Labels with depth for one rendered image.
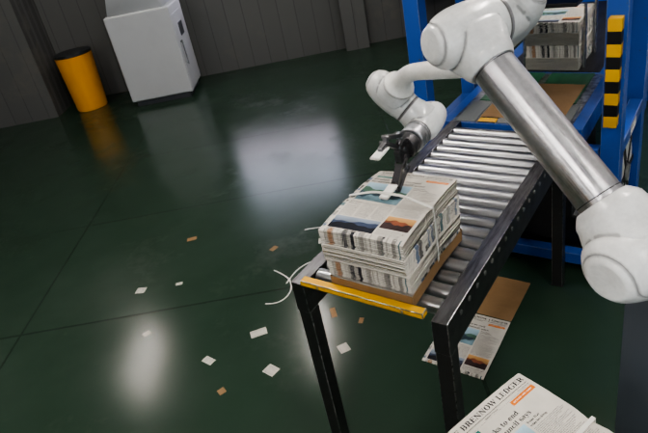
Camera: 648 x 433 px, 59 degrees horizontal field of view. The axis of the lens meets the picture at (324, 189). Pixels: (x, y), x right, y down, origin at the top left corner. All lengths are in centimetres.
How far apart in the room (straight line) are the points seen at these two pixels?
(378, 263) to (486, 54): 66
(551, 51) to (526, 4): 199
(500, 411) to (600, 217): 48
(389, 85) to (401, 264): 60
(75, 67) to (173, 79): 121
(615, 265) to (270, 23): 677
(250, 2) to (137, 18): 148
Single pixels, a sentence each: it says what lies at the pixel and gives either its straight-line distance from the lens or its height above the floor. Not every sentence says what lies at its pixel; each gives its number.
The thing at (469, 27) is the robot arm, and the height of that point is 158.
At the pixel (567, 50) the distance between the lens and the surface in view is 340.
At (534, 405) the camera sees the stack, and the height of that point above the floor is 83.
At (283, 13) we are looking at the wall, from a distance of 762.
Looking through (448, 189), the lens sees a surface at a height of 102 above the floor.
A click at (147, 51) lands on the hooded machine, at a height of 63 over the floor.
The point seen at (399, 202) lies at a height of 103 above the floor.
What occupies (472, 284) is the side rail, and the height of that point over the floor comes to 80.
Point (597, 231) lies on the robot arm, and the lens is 124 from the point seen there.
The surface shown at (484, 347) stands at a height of 1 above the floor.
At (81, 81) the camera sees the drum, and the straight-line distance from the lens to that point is 764.
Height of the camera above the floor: 191
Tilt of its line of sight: 28 degrees down
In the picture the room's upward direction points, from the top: 12 degrees counter-clockwise
